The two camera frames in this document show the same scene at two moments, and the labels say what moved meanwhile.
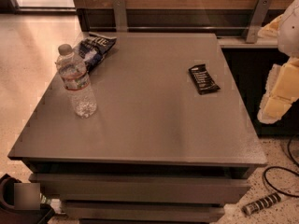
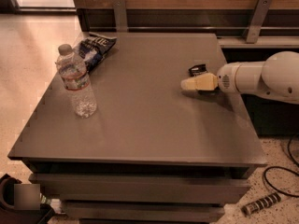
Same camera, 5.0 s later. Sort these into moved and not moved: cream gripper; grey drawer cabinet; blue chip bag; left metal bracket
Moved: cream gripper
Not moved: left metal bracket; blue chip bag; grey drawer cabinet
